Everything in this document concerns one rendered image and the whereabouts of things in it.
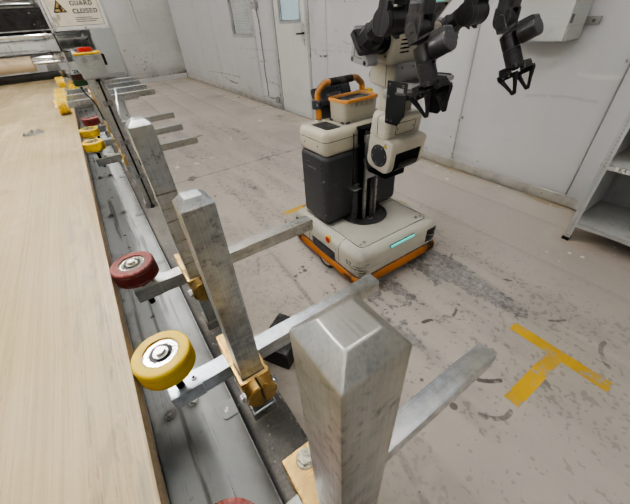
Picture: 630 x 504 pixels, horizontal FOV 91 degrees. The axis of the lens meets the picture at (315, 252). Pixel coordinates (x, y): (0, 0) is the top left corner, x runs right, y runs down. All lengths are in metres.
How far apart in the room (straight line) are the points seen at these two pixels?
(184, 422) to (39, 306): 0.35
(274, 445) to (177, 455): 0.22
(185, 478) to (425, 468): 0.87
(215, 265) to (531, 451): 1.35
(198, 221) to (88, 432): 0.29
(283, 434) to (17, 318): 0.49
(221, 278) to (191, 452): 0.44
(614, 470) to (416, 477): 0.66
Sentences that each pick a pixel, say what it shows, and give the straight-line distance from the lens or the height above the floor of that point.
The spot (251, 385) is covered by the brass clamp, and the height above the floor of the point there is 0.82.
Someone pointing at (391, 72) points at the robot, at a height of 1.06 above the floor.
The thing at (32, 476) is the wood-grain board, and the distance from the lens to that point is 0.50.
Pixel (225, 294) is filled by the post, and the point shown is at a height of 1.01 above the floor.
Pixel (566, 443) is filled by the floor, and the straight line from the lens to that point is 1.59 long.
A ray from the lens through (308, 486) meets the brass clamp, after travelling 0.43.
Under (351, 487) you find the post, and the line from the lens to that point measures 0.21.
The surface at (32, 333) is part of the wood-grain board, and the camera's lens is 0.67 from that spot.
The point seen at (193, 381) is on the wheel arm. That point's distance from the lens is 0.57.
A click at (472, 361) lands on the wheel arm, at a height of 0.85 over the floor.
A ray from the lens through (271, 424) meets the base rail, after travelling 0.63.
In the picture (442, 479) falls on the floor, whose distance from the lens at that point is 1.37.
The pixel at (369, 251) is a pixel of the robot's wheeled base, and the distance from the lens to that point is 1.64.
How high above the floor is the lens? 1.27
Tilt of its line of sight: 38 degrees down
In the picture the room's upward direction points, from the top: 4 degrees counter-clockwise
